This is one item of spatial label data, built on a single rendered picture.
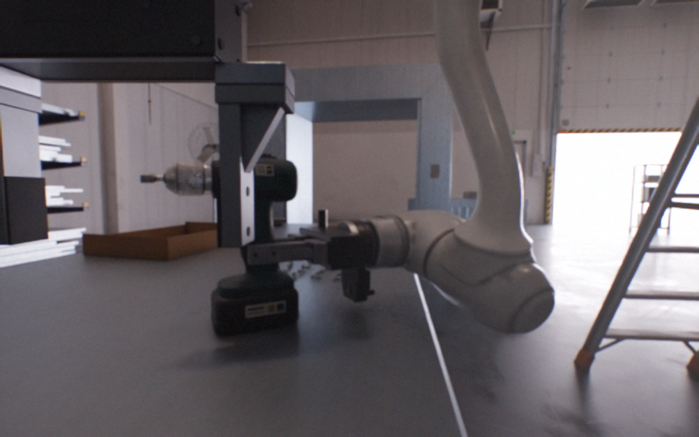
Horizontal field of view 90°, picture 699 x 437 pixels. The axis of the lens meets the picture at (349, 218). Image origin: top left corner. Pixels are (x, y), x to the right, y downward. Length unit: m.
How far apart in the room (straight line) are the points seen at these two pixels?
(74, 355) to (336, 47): 10.60
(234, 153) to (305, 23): 11.18
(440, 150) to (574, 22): 9.46
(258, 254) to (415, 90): 1.82
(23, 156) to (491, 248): 0.45
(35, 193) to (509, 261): 0.46
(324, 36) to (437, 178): 9.24
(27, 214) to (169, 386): 0.21
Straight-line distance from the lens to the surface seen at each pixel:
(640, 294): 1.92
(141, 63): 0.24
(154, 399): 0.40
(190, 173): 0.48
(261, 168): 0.48
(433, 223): 0.58
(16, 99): 0.29
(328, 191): 10.18
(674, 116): 11.81
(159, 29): 0.23
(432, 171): 2.13
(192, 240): 1.11
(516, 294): 0.47
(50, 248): 4.75
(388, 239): 0.55
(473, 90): 0.52
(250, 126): 0.22
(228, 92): 0.21
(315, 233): 0.53
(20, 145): 0.29
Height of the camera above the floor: 0.84
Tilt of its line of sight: 5 degrees down
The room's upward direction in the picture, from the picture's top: straight up
